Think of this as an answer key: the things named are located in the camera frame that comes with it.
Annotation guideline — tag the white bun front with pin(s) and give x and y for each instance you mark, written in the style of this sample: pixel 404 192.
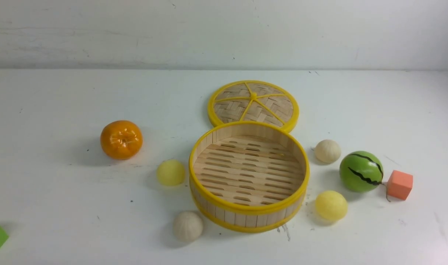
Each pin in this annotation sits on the white bun front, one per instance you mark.
pixel 188 226

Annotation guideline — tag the white bun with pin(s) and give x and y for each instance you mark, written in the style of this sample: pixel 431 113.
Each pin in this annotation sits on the white bun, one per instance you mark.
pixel 327 151
pixel 188 226

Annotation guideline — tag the orange foam cube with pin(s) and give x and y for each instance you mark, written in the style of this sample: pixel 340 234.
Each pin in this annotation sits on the orange foam cube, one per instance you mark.
pixel 399 185

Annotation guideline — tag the orange toy tangerine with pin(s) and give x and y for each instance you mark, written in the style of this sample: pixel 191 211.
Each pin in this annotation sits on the orange toy tangerine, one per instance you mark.
pixel 121 140

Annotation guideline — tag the bamboo steamer tray yellow rim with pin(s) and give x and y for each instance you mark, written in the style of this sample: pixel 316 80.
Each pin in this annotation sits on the bamboo steamer tray yellow rim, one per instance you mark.
pixel 248 176

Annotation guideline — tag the green toy watermelon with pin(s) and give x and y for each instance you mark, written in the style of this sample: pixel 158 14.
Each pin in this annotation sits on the green toy watermelon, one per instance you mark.
pixel 361 171

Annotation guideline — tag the woven bamboo steamer lid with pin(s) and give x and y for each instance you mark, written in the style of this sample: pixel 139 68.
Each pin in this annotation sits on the woven bamboo steamer lid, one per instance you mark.
pixel 253 100

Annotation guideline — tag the yellow bun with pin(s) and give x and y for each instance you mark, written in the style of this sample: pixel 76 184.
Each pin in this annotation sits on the yellow bun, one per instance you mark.
pixel 170 173
pixel 331 206

